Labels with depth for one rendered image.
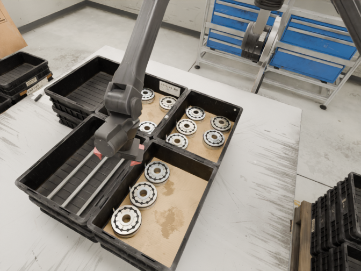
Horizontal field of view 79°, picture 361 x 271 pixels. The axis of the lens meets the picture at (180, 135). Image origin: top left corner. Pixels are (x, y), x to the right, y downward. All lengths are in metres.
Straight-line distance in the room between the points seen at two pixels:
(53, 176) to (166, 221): 0.48
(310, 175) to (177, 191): 1.66
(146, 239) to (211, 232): 0.30
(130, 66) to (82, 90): 0.83
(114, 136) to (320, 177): 2.10
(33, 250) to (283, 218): 1.02
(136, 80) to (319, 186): 2.03
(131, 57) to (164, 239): 0.59
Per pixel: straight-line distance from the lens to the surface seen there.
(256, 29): 1.27
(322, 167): 2.49
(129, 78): 0.55
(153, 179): 0.89
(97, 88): 1.36
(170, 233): 0.84
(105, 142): 0.53
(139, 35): 0.60
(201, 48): 3.02
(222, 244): 1.00
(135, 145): 0.68
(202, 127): 1.13
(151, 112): 1.18
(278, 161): 1.31
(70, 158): 1.05
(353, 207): 1.54
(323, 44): 2.85
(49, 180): 1.01
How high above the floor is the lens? 1.63
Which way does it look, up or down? 48 degrees down
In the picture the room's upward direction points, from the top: 8 degrees clockwise
